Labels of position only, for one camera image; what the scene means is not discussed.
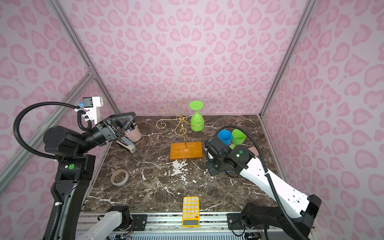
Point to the pink metal pen bucket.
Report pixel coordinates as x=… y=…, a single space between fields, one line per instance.
x=133 y=133

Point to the tape roll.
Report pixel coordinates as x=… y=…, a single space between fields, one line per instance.
x=119 y=178

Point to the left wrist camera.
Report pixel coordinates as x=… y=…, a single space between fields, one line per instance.
x=91 y=107

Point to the yellow calculator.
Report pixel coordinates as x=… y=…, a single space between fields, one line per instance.
x=191 y=212

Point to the gold wire glass rack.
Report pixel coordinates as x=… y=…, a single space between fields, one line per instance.
x=181 y=119

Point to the cream and blue stapler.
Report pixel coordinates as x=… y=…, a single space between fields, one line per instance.
x=126 y=143

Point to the blue wine glass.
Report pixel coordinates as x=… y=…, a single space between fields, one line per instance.
x=225 y=136

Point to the orange wooden rack base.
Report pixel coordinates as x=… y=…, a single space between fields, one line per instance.
x=182 y=151

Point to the aluminium front rail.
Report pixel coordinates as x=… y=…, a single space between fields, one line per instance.
x=172 y=226

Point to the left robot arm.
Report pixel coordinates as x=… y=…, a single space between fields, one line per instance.
x=75 y=170

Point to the pink case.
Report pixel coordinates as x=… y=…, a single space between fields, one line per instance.
x=254 y=151

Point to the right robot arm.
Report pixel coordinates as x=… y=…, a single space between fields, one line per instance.
x=295 y=212

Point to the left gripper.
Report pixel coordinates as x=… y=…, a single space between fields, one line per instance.
x=110 y=133

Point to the green wine glass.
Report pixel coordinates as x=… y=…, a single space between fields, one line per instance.
x=197 y=120
x=238 y=138

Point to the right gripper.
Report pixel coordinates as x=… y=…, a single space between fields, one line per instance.
x=211 y=170

